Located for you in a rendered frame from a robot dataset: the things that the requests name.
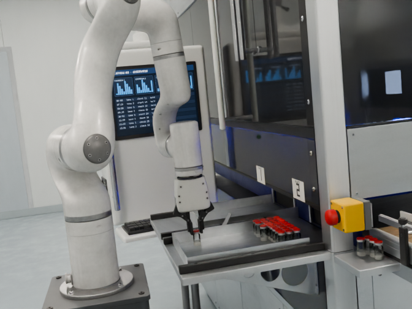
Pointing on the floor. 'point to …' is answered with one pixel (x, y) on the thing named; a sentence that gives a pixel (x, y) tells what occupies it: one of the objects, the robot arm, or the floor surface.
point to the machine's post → (330, 142)
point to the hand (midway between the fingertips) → (195, 226)
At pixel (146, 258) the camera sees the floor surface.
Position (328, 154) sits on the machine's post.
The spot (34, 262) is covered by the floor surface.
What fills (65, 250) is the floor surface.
